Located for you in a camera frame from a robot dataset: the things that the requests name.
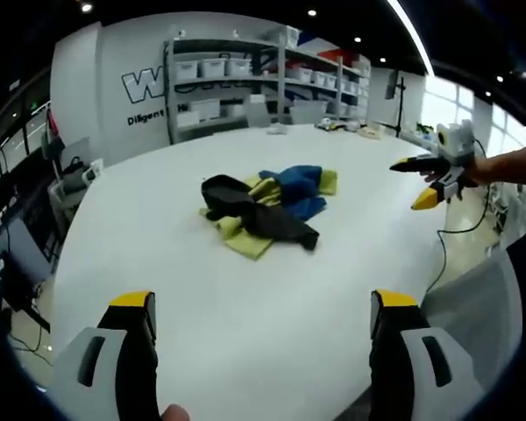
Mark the grey box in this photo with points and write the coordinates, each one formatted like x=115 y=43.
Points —
x=256 y=112

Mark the beige box on table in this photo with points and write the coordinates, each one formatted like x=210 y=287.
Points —
x=371 y=132

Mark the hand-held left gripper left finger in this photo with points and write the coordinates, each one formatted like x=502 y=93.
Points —
x=109 y=351

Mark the person's right hand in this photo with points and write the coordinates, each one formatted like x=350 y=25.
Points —
x=474 y=174

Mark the person's left hand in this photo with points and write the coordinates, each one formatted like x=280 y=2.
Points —
x=174 y=413

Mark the grey metal shelving rack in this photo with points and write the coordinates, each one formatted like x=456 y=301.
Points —
x=281 y=70

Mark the clutter of small table items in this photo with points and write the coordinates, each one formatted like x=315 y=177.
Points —
x=335 y=124

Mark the small white item on table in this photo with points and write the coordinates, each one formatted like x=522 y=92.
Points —
x=278 y=129

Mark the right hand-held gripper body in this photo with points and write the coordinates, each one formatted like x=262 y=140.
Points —
x=458 y=140

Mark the yellow-green garment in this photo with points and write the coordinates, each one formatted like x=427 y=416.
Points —
x=245 y=241

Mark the green plant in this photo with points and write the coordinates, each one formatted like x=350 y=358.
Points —
x=424 y=128

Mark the black bag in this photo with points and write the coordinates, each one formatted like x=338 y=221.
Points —
x=73 y=166

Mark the group of white storage bins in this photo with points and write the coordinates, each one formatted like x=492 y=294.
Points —
x=212 y=67

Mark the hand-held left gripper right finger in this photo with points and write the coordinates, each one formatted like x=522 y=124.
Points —
x=416 y=351

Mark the black garment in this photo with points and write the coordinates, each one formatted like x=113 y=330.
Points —
x=267 y=217

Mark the blue garment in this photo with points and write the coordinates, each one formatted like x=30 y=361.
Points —
x=300 y=182

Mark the grey plastic bin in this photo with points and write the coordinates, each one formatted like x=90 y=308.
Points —
x=309 y=112

